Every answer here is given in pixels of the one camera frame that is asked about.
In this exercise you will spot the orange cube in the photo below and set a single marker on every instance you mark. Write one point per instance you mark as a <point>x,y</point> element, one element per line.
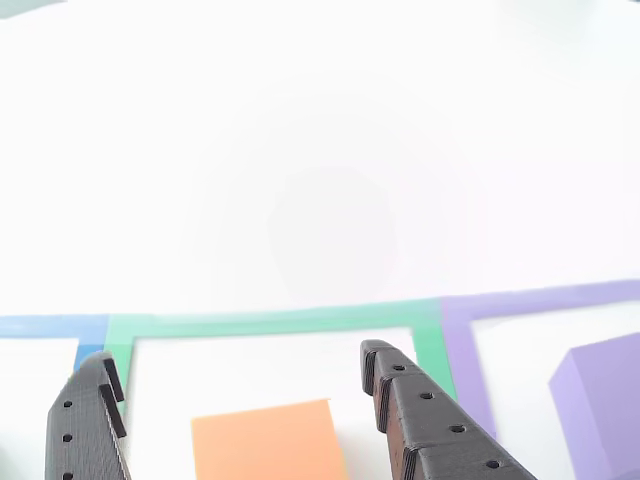
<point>265,445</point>

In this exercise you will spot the blue tape square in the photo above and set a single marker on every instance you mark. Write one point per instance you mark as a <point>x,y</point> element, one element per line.
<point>50,325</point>

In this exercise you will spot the purple cube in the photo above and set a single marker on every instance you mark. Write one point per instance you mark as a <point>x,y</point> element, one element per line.
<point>600,410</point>

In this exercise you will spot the purple tape square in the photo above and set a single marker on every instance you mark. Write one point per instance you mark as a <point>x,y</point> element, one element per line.
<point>460,360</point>

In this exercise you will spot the green tape square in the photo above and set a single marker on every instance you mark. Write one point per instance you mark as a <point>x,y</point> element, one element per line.
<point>275,320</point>

